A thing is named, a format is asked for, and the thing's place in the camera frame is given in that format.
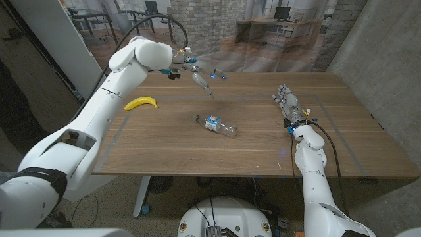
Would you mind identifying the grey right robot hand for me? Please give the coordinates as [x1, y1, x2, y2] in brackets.
[272, 84, 312, 128]

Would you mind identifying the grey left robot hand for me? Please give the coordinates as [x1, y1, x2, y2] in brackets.
[170, 49, 229, 99]

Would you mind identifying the clear plastic water bottle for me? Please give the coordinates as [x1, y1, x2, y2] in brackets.
[193, 114, 237, 138]

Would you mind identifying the yellow toy banana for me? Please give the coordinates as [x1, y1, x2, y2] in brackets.
[124, 96, 159, 111]

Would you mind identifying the printed office backdrop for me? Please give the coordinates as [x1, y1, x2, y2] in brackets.
[62, 0, 368, 74]

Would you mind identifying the black round fan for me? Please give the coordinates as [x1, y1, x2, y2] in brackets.
[147, 176, 174, 194]

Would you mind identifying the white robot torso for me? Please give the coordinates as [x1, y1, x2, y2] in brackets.
[177, 196, 273, 237]

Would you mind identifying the white table leg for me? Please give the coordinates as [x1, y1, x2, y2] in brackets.
[132, 175, 151, 219]

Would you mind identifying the white panel board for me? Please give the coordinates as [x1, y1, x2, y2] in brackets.
[9, 0, 110, 99]

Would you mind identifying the person in dark trousers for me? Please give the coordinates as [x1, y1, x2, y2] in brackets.
[0, 61, 50, 155]

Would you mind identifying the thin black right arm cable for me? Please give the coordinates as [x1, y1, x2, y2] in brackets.
[289, 131, 305, 198]

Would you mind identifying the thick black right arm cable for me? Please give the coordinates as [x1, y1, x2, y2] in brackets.
[307, 120, 350, 217]

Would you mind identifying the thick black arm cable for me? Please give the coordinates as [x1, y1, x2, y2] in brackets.
[70, 13, 189, 122]
[307, 120, 350, 217]

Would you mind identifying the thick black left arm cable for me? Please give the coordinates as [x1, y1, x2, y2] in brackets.
[70, 13, 189, 122]

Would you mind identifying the thin black floor cable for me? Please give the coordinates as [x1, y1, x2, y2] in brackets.
[70, 194, 99, 228]

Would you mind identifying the black door handle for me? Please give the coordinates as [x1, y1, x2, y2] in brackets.
[2, 28, 24, 42]

